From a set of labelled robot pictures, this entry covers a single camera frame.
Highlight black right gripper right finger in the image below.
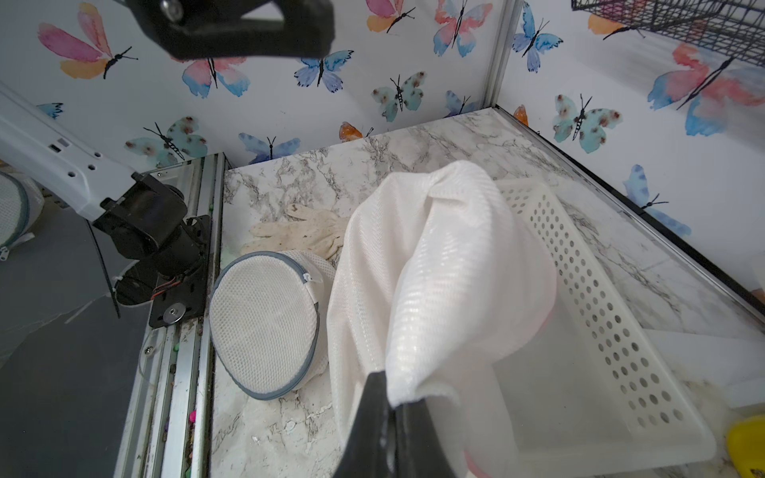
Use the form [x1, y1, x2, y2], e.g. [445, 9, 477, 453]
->
[394, 400, 455, 478]

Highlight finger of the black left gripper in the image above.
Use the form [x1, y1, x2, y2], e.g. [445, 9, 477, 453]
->
[123, 0, 335, 60]

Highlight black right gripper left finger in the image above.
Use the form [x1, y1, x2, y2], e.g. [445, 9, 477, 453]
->
[334, 372, 394, 478]

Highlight white mesh laundry bag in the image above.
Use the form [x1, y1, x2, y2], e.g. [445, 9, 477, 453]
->
[208, 250, 336, 402]

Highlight white perforated plastic basket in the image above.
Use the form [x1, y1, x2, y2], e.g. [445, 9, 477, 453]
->
[492, 179, 716, 477]

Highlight beige work glove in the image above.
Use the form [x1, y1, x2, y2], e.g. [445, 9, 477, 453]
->
[239, 203, 349, 262]

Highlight white tiered wooden shelf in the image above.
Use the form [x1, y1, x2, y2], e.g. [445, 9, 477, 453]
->
[645, 330, 764, 409]

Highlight yellow plastic bottle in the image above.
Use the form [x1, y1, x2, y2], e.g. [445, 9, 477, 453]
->
[726, 415, 765, 478]

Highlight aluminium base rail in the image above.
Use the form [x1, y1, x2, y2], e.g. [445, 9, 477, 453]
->
[114, 153, 229, 477]

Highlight black wire wall basket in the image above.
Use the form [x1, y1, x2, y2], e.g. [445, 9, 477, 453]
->
[571, 0, 764, 67]

